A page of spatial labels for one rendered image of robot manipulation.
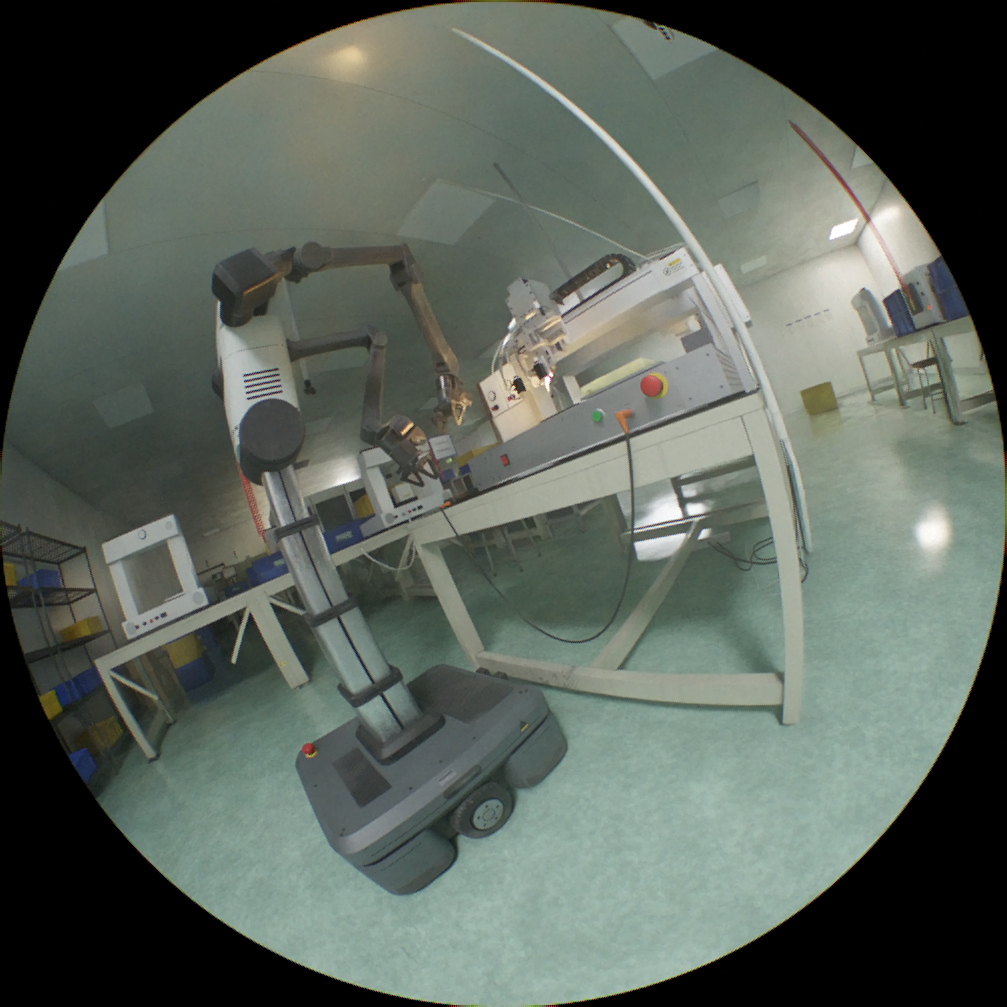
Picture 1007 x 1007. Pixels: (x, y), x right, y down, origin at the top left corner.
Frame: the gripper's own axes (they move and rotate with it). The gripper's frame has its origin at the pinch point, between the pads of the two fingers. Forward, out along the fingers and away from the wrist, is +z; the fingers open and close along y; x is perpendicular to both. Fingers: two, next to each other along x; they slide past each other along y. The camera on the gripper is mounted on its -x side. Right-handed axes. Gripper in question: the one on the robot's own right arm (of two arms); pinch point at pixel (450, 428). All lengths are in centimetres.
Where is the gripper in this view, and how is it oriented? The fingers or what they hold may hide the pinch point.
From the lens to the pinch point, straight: 121.3
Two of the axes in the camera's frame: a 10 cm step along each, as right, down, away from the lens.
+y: -6.5, 2.2, 7.3
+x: -7.4, 0.6, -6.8
